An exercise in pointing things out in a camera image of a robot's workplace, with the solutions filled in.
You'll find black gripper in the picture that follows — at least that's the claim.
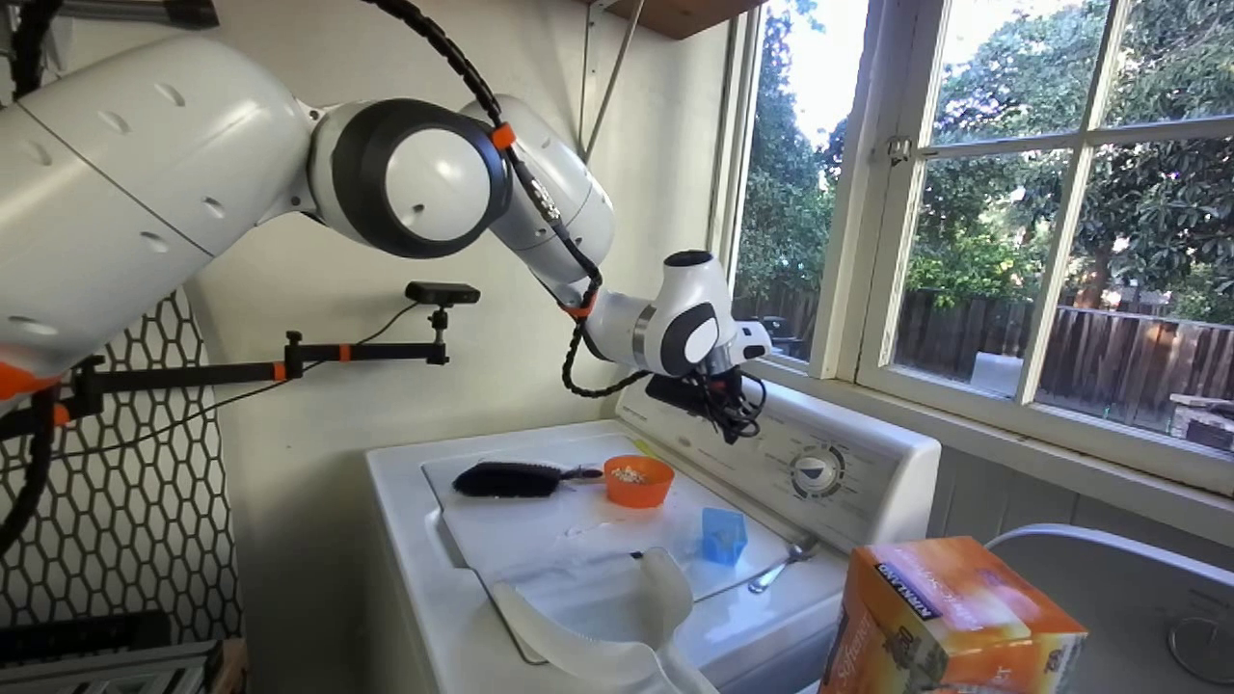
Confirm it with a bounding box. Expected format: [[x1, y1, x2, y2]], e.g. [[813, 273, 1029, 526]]
[[642, 366, 772, 448]]

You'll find washer control knob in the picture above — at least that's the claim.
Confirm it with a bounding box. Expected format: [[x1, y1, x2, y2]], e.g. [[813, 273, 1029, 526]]
[[785, 444, 849, 499]]

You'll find small blue plastic cup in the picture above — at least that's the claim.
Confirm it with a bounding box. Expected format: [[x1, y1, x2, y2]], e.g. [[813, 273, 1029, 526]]
[[694, 503, 753, 565]]

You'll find orange plastic bowl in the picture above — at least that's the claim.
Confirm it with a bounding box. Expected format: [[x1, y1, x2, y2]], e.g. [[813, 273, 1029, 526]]
[[596, 451, 677, 514]]

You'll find silver metal utensil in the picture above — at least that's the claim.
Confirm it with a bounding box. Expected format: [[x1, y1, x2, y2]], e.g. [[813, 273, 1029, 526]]
[[742, 534, 822, 597]]

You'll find black hand brush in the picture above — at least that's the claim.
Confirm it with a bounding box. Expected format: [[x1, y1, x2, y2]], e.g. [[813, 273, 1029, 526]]
[[452, 458, 605, 499]]

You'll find white framed window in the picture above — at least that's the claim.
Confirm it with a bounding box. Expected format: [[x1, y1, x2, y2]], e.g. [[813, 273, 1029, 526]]
[[718, 0, 1234, 498]]

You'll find white plastic dustpan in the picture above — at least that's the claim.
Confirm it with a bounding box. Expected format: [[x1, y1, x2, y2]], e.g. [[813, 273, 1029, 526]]
[[490, 546, 726, 694]]

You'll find orange cardboard box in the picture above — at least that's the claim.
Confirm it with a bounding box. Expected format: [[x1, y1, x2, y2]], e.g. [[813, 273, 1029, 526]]
[[817, 533, 1092, 694]]

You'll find white top-load washing machine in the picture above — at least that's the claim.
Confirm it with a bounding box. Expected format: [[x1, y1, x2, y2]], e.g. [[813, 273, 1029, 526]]
[[362, 374, 944, 694]]

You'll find wooden garden fence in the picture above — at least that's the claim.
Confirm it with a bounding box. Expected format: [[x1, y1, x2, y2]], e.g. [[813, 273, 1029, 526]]
[[766, 286, 1234, 448]]

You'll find wooden shelf board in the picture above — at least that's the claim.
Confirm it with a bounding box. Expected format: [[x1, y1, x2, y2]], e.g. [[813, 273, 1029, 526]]
[[600, 0, 766, 42]]

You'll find white utility sink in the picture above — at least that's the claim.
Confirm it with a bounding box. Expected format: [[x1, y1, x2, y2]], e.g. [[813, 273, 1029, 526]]
[[984, 519, 1234, 694]]

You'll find hexagon mesh panel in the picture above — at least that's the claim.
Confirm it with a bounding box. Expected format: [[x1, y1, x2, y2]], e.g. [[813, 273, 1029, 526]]
[[0, 289, 248, 646]]

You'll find small black camera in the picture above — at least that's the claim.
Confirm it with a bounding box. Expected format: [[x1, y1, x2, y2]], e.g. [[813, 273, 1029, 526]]
[[404, 278, 485, 308]]

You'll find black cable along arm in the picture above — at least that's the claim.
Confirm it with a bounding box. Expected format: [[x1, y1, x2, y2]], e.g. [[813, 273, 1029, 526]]
[[362, 0, 650, 402]]

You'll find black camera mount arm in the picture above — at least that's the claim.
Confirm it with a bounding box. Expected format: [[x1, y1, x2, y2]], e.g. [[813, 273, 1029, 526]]
[[55, 305, 453, 425]]

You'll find thick black hose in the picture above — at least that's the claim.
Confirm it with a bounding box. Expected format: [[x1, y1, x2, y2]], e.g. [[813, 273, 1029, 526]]
[[0, 390, 64, 559]]

